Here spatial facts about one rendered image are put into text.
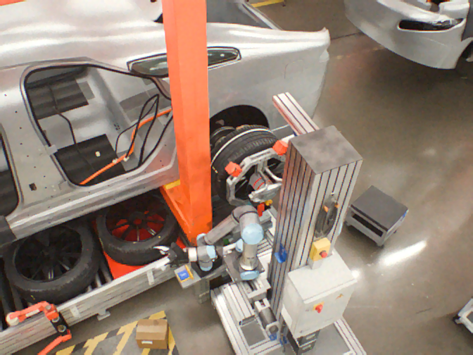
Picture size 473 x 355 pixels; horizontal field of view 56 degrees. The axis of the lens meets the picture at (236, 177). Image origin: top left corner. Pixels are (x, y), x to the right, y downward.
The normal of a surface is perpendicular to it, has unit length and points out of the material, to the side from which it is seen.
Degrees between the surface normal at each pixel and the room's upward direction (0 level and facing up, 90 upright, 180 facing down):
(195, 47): 90
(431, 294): 0
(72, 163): 0
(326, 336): 0
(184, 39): 90
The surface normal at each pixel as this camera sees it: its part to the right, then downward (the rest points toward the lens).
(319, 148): 0.03, -0.67
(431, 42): -0.35, 0.69
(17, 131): 0.48, 0.54
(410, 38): -0.65, 0.54
